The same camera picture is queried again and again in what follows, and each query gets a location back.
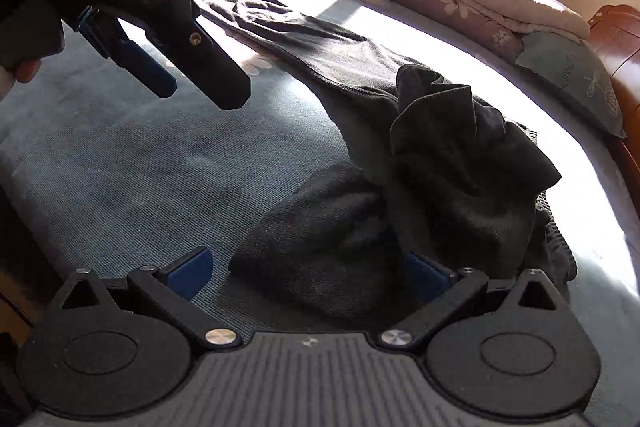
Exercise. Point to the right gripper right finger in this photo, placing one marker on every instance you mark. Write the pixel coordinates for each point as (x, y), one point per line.
(443, 295)

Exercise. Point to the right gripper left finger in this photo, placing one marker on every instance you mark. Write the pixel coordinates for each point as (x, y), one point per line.
(166, 294)

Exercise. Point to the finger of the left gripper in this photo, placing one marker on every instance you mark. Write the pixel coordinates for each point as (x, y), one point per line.
(140, 64)
(210, 61)

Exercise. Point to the black sweatpants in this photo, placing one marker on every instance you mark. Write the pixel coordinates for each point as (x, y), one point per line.
(432, 170)

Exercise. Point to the person left hand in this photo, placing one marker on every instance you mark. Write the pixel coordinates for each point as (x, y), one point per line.
(24, 73)

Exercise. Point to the grey patterned bed sheet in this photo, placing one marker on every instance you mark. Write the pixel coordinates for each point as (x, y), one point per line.
(98, 172)

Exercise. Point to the green grey pillow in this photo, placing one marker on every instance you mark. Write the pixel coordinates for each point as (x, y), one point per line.
(577, 76)

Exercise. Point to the wooden headboard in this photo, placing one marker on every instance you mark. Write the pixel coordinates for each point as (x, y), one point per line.
(614, 38)

